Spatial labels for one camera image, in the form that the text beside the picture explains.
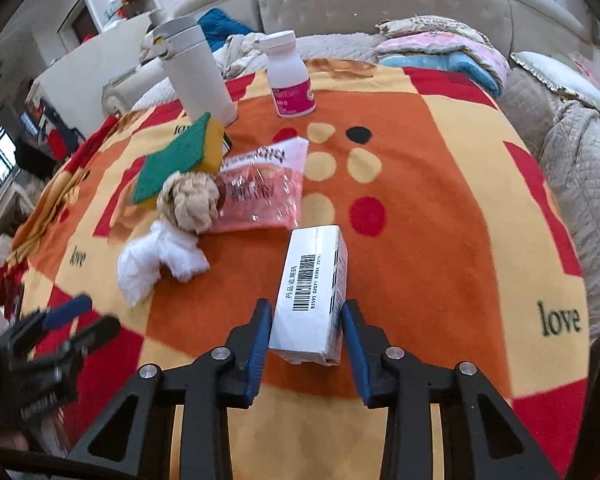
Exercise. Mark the beige knotted cloth ball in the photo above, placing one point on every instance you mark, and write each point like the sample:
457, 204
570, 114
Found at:
190, 205

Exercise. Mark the white cabinet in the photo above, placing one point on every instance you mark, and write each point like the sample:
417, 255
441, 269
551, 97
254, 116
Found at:
80, 75

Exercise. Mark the folded pink blue blankets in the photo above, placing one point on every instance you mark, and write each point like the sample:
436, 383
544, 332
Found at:
440, 52

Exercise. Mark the white pillow gold trim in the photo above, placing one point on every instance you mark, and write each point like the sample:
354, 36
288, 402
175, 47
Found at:
555, 72

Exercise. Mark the white barcode medicine box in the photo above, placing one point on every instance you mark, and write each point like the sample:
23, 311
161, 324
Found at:
310, 285

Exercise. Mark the crumpled white tissue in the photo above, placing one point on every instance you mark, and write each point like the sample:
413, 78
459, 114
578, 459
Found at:
145, 265

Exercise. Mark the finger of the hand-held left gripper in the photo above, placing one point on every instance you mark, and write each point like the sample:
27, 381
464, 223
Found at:
95, 332
70, 308

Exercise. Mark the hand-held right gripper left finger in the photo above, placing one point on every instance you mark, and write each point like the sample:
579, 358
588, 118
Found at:
260, 350

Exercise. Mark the beige quilted bedspread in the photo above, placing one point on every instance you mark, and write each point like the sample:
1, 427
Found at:
580, 170

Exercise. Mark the white pill bottle pink label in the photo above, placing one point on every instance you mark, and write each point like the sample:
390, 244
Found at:
287, 75

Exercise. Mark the crumpled cream cloth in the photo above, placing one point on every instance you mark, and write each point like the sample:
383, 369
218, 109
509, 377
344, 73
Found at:
240, 55

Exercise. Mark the pink clear plastic wrapper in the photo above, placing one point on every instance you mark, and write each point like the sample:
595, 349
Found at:
265, 195

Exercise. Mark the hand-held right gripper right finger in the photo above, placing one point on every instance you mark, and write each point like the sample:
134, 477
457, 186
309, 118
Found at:
355, 355

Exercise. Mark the green and yellow sponge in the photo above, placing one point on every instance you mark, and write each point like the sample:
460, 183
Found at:
172, 160

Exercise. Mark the red orange printed blanket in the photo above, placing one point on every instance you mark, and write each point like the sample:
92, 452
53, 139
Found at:
430, 210

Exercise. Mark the blue cloth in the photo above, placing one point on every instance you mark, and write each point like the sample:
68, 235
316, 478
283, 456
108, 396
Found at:
220, 25

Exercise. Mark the white thermos flask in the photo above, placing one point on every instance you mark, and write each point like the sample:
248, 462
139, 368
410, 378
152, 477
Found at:
195, 80

